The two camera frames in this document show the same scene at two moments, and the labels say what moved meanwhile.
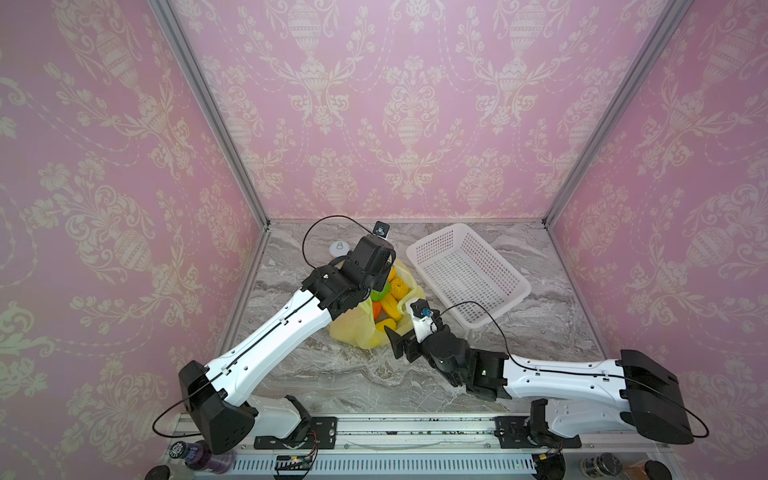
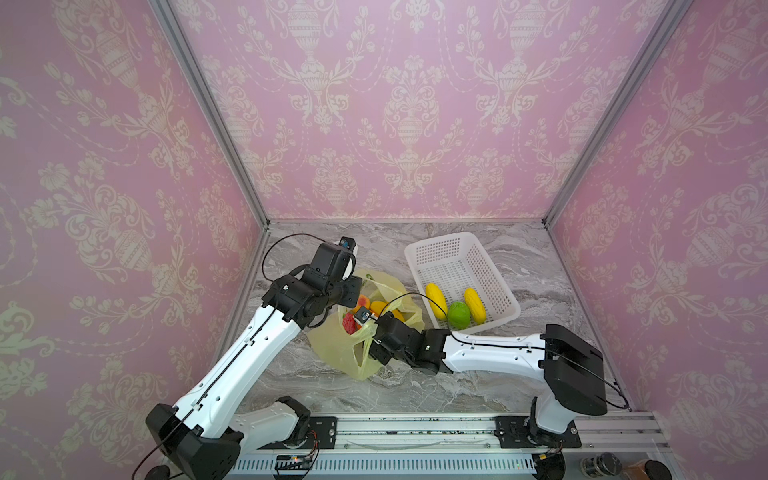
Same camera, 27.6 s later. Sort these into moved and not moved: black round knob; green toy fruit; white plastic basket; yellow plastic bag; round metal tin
Moved: yellow plastic bag; green toy fruit; white plastic basket
Not moved: round metal tin; black round knob
